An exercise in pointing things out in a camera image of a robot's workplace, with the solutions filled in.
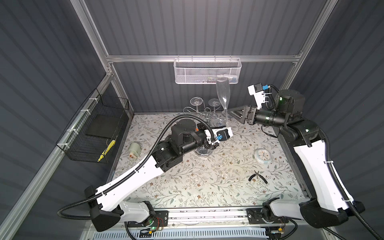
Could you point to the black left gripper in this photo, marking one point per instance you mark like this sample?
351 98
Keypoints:
209 146

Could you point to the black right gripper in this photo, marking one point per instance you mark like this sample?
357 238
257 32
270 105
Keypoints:
243 109

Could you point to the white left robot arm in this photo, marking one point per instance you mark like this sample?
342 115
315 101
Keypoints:
106 206

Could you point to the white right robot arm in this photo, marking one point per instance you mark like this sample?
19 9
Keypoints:
331 205

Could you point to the clear flute back right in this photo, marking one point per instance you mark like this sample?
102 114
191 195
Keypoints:
215 103

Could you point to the clear flute back left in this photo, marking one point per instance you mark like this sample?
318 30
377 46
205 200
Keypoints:
196 102

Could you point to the items in white basket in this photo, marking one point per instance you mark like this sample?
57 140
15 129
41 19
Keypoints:
212 80

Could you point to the white round tape roll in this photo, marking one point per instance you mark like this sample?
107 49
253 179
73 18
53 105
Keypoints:
263 156

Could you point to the black pliers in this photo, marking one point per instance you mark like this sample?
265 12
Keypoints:
257 175

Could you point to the yellow black striped item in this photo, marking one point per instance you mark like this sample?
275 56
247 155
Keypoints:
107 149

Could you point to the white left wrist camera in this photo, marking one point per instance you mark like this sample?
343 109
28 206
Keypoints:
218 134

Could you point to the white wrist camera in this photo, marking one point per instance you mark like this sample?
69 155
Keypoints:
258 92
218 134

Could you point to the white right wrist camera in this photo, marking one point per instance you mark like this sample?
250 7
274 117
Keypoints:
258 92

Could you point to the white wire mesh basket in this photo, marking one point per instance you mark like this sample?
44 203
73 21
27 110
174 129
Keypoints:
188 70

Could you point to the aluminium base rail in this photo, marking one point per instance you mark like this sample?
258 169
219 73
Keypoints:
207 217

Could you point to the black wire mesh basket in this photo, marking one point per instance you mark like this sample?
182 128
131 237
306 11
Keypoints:
103 119

